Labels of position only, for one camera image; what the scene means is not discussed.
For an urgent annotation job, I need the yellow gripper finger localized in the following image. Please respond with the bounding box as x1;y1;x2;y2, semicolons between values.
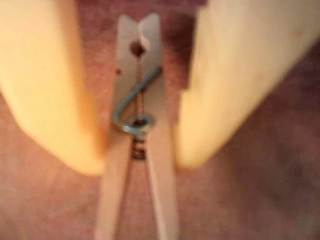
174;0;320;171
0;0;111;177

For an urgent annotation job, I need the brown wooden bowl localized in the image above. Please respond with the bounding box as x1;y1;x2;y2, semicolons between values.
0;0;320;240

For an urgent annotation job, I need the wooden clothespin with metal spring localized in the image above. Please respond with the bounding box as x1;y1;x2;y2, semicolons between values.
93;13;181;240

